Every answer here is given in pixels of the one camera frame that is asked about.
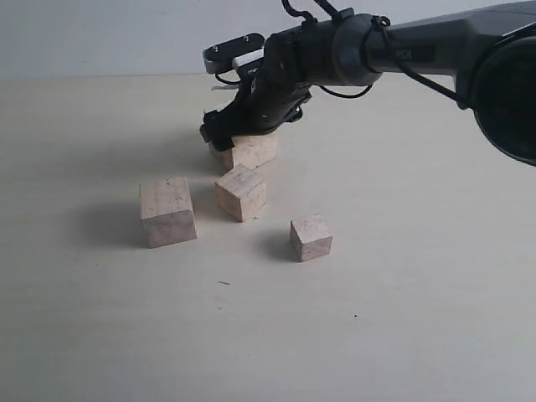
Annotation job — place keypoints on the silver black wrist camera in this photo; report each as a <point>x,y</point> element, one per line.
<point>230,55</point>

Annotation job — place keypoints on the smallest wooden cube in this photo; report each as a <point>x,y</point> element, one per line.
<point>310,237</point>

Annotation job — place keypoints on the second largest wooden cube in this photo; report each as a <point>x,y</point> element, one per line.
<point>167,211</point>

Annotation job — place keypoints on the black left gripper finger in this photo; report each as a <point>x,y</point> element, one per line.
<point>216,130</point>

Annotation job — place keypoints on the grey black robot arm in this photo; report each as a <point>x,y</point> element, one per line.
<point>482,59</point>

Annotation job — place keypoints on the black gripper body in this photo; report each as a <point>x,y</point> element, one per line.
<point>264,101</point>

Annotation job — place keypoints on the third largest wooden cube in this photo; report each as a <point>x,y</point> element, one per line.
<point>241,192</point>

